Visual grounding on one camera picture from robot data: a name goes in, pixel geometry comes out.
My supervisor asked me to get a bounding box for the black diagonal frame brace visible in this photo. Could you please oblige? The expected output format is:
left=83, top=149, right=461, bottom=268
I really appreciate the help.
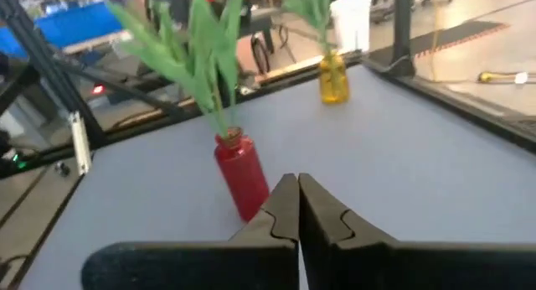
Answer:
left=54, top=57, right=202, bottom=120

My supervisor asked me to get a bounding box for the yellow ribbed glass vase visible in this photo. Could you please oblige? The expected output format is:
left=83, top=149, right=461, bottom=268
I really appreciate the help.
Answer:
left=318, top=50, right=351, bottom=106

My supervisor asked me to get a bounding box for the black floor stand pole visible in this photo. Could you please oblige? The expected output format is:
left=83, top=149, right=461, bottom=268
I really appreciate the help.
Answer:
left=391, top=0, right=415, bottom=77

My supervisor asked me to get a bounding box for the white round pillar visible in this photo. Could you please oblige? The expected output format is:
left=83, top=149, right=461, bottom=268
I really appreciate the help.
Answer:
left=329, top=0, right=373, bottom=53

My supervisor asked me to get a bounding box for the black frame strut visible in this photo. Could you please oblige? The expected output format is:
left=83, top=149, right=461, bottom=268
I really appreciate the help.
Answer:
left=0, top=0, right=108, bottom=151

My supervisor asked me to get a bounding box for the dark mat orange edge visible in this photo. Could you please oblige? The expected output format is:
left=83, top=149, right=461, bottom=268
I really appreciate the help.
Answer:
left=412, top=20, right=510, bottom=59

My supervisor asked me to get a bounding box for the yellow plug cable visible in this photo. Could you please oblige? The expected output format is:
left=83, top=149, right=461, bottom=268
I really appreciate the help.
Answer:
left=478, top=70, right=518, bottom=84

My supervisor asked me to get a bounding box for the blue tabletop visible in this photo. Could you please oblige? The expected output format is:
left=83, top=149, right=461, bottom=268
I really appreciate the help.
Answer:
left=0, top=0, right=125, bottom=59

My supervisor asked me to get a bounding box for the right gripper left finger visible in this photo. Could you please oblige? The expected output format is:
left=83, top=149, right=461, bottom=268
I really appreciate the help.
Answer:
left=80, top=173, right=301, bottom=290

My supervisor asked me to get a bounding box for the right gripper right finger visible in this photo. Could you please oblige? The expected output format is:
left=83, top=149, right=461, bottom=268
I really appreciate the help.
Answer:
left=298, top=173, right=536, bottom=290

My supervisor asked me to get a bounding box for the pale slotted bracket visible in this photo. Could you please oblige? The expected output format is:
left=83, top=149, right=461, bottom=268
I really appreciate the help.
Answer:
left=68, top=111, right=93, bottom=177

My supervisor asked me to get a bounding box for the red ribbed glass vase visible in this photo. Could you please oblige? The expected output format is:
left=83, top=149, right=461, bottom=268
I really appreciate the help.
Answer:
left=213, top=127, right=271, bottom=223

